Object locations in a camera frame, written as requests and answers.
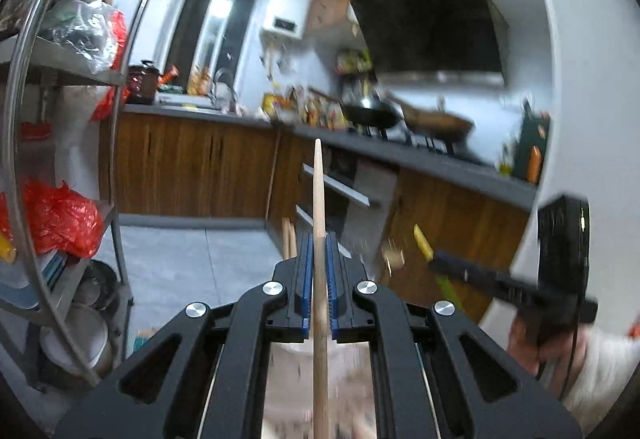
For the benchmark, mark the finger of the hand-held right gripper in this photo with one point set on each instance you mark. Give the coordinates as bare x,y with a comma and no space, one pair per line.
465,271

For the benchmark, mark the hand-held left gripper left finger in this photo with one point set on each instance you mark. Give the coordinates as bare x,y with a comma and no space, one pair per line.
306,279

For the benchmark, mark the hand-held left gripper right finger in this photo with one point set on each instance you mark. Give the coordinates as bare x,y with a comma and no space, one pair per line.
334,279

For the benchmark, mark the wooden chopstick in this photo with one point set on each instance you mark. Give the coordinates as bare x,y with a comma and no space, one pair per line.
320,229
286,236

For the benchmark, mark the floral ceramic utensil holder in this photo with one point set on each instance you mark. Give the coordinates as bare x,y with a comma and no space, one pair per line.
292,384

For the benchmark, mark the person's right forearm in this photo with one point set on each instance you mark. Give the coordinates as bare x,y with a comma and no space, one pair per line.
605,369

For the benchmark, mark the person's right hand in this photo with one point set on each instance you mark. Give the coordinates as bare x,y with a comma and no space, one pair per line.
550,349

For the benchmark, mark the orange bottle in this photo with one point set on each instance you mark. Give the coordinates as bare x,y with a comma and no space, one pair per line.
534,166

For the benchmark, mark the built-in oven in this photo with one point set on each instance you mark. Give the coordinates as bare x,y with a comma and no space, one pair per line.
350,184

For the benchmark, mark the grey kitchen countertop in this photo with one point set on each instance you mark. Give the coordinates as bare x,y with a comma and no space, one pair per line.
440,164

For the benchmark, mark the brown frying pan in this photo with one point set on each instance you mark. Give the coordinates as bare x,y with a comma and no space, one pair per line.
440,124

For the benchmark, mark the wooden base cabinet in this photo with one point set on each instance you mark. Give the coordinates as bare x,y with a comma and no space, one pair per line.
190,164

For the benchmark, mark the black wok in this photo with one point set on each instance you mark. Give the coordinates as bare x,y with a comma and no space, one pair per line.
372,114

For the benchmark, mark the yellow oil bottle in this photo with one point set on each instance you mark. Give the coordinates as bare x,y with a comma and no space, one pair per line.
271,106

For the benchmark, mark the chrome faucet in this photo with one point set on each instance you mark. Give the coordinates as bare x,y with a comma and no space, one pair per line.
224,89

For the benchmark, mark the steel pot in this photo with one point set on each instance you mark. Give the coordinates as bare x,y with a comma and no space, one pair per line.
85,339

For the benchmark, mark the dark rice cooker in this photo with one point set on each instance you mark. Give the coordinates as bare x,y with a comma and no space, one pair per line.
144,84

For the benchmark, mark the black range hood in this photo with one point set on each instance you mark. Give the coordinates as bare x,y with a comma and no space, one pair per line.
430,19

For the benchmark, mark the crumpled red plastic bag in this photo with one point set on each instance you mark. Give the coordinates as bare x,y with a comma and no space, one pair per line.
55,219

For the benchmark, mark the white water heater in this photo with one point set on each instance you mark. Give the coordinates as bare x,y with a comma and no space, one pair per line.
286,9

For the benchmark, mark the kitchen window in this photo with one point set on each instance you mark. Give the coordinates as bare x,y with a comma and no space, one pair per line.
215,24

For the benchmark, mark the hanging red plastic bag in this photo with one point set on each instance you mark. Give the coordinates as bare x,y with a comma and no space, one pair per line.
115,49

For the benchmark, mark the clear plastic bag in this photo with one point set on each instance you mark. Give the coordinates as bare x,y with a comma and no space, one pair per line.
82,31

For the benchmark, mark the metal shelf rack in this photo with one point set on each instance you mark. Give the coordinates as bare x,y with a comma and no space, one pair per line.
30,69

